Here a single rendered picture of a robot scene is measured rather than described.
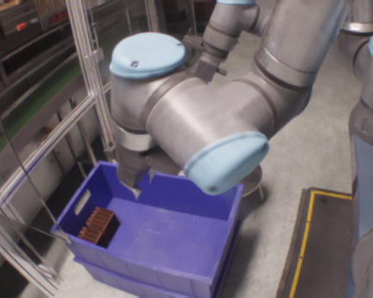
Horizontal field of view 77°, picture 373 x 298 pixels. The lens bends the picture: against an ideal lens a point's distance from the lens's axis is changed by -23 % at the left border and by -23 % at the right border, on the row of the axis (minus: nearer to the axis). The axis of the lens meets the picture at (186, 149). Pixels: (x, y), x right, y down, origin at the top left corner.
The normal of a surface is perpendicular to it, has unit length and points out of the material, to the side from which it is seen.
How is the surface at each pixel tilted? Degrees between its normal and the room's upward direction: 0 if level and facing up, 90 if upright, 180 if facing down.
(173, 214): 0
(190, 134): 51
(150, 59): 19
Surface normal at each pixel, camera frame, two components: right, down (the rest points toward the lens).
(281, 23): -0.88, 0.30
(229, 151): -0.13, -0.23
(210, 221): -0.11, -0.77
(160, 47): 0.12, -0.60
